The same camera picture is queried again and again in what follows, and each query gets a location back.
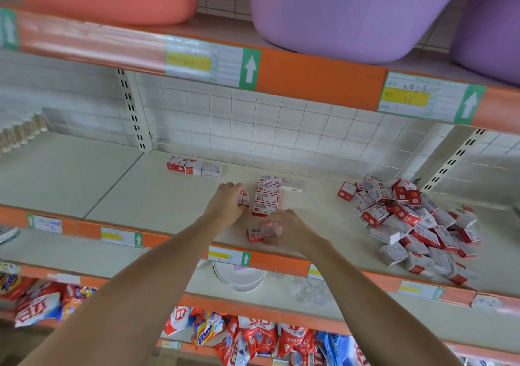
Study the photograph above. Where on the purple plastic basin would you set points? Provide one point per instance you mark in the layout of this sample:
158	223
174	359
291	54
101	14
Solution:
357	8
496	28

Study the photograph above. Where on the white perforated shelf upright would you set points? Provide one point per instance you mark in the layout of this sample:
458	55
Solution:
453	160
135	111

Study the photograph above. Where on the person's right hand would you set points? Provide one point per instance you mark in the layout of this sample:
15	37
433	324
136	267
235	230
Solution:
296	233

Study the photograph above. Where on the white shelf with orange edges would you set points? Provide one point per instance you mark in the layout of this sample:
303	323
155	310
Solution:
65	175

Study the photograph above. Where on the cluster of clear glasses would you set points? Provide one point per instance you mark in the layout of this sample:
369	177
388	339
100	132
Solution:
310	291

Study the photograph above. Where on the small price label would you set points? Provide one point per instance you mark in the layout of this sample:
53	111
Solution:
121	236
228	256
420	290
314	271
45	223

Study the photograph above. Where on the person's left hand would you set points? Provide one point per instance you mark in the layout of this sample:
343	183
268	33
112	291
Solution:
226	206

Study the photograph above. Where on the pile of red white boxes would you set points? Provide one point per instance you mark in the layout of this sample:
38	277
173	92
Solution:
414	227

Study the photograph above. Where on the person's left forearm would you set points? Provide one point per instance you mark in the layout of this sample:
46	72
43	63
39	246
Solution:
122	297

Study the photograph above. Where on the large label with green arrow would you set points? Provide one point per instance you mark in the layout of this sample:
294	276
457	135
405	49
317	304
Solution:
213	62
431	98
8	30

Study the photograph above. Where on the pile of small colourful packets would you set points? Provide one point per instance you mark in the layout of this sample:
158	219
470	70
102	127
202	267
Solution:
260	337

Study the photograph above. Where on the row of beige bundles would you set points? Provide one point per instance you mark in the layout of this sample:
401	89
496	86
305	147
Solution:
24	132

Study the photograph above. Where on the white handwritten label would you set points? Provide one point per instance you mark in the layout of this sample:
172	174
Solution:
486	301

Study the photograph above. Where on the person's right forearm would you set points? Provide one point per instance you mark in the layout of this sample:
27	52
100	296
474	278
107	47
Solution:
374	305

